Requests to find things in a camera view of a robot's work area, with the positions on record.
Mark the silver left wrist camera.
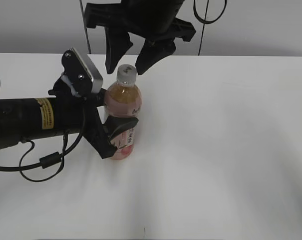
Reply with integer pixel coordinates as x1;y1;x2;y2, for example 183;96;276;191
60;47;103;98

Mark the white bottle cap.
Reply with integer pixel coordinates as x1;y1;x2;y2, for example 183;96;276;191
117;64;137;86

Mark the pink peach tea bottle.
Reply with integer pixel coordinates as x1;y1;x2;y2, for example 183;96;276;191
103;64;143;161

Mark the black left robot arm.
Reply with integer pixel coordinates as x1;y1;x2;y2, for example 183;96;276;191
0;79;138;159

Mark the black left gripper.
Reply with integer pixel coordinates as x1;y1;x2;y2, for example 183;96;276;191
48;78;139;159

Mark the black left camera cable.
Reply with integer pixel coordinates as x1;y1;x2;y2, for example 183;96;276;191
0;65;88;182

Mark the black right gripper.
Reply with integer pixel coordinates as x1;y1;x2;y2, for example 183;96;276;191
84;0;196;75

